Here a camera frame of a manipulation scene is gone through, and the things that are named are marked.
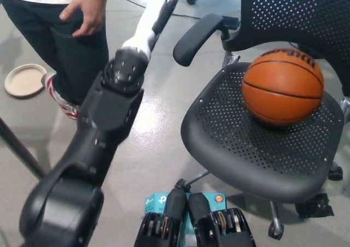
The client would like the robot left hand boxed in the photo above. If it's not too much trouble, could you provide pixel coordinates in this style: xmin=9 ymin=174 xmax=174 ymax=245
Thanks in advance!
xmin=119 ymin=0 xmax=187 ymax=64

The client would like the person's left hand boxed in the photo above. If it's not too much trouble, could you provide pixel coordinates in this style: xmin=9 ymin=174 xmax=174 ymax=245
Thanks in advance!
xmin=59 ymin=0 xmax=110 ymax=38

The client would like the orange Wilson basketball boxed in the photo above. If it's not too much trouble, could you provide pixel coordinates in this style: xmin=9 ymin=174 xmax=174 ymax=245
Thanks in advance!
xmin=241 ymin=47 xmax=325 ymax=127

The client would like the person in dark trousers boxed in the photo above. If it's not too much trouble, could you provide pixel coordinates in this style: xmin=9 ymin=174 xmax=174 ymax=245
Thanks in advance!
xmin=0 ymin=0 xmax=110 ymax=105

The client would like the black perforated office chair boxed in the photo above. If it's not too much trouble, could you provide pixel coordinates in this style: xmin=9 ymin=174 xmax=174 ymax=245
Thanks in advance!
xmin=173 ymin=0 xmax=350 ymax=241

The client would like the beige paper plate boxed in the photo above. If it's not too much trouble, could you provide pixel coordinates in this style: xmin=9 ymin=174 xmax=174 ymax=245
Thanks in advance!
xmin=4 ymin=63 xmax=48 ymax=98

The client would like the red and white sneaker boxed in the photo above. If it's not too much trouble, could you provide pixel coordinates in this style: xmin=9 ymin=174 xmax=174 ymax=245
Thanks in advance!
xmin=40 ymin=72 xmax=80 ymax=121

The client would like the black metal pole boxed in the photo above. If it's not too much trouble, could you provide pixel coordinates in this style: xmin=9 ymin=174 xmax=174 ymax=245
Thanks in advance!
xmin=0 ymin=117 xmax=46 ymax=180

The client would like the teal tp-link box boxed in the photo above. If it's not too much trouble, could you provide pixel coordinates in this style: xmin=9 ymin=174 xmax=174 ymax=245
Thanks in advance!
xmin=143 ymin=192 xmax=228 ymax=231

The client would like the black tape floor marker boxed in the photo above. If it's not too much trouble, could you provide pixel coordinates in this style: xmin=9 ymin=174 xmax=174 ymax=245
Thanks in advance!
xmin=294 ymin=193 xmax=335 ymax=220

